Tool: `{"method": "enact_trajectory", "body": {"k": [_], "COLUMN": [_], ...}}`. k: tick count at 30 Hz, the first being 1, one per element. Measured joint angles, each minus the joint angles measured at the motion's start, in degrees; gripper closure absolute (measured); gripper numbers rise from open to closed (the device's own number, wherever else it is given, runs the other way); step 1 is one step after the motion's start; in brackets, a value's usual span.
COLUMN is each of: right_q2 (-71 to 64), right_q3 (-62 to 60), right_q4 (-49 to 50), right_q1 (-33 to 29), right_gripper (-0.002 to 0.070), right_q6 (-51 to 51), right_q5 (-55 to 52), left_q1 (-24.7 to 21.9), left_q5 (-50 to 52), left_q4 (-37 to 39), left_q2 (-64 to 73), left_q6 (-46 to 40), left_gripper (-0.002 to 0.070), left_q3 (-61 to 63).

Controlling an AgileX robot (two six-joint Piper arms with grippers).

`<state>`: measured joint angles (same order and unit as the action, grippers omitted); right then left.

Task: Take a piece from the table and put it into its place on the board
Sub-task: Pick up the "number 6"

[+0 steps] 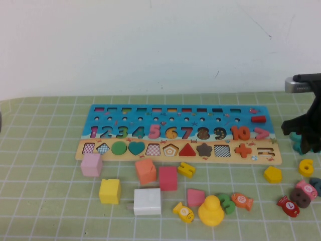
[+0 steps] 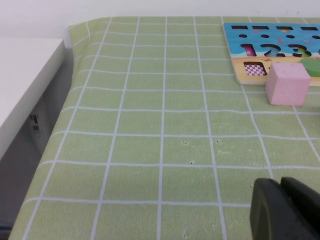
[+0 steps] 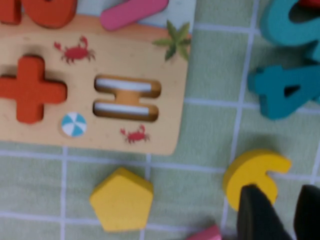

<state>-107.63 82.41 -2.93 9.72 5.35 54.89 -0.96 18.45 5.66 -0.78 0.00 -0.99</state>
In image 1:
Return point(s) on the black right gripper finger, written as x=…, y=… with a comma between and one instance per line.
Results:
x=309, y=144

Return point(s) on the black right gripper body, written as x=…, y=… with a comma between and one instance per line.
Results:
x=313, y=123

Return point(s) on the yellow number six piece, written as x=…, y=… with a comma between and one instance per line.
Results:
x=303, y=173

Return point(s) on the teal number four piece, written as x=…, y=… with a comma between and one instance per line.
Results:
x=298, y=149

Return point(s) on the dark blue number piece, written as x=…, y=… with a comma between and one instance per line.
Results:
x=317, y=185

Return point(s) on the pink fish piece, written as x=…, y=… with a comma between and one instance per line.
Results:
x=307, y=188

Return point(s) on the pink greater-than piece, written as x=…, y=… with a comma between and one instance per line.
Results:
x=264, y=133

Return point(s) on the yellow pentagon piece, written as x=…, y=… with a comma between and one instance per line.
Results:
x=273, y=174

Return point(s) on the red bar piece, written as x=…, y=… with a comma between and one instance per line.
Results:
x=258, y=119

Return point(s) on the brown number eight piece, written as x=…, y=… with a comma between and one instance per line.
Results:
x=296, y=200

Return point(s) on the red fish piece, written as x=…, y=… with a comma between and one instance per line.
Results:
x=289, y=206

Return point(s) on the orange plus piece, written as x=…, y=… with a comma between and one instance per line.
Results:
x=242, y=150

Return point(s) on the orange number ten piece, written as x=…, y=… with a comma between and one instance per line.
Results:
x=235, y=133

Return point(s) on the orange fish piece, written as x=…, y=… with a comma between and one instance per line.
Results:
x=241, y=200

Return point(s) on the green number three piece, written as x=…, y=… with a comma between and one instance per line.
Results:
x=230, y=206

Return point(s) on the brown star piece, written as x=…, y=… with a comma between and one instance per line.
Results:
x=204, y=149

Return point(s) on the red triangle piece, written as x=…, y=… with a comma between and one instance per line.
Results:
x=187, y=151

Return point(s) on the yellow equals piece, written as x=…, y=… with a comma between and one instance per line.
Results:
x=185, y=166

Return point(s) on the pink trapezoid piece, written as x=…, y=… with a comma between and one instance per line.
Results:
x=195, y=198

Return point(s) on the wooden number puzzle board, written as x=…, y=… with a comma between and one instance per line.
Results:
x=179, y=122

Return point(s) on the yellow fish piece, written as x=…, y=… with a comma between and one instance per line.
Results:
x=184, y=212

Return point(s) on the pink number five piece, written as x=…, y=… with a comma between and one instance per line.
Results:
x=151, y=129

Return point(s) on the teal heart piece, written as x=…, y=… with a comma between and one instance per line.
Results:
x=136, y=148

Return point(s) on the green circle piece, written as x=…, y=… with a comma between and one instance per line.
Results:
x=118, y=148

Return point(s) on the yellow toy duck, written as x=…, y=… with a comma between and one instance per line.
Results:
x=210, y=213

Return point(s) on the red wooden block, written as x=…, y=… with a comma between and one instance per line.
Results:
x=168, y=179

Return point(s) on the orange wooden cube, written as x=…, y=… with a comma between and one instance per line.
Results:
x=145, y=173

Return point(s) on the white wooden cube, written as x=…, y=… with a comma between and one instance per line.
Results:
x=147, y=202

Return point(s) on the yellow wooden cube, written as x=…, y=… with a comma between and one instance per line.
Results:
x=109, y=193

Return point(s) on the pink wooden cube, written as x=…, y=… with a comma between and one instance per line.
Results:
x=91, y=165

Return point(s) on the green checked tablecloth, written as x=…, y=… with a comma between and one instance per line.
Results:
x=50, y=226

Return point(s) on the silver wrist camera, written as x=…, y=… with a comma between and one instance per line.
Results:
x=298, y=88

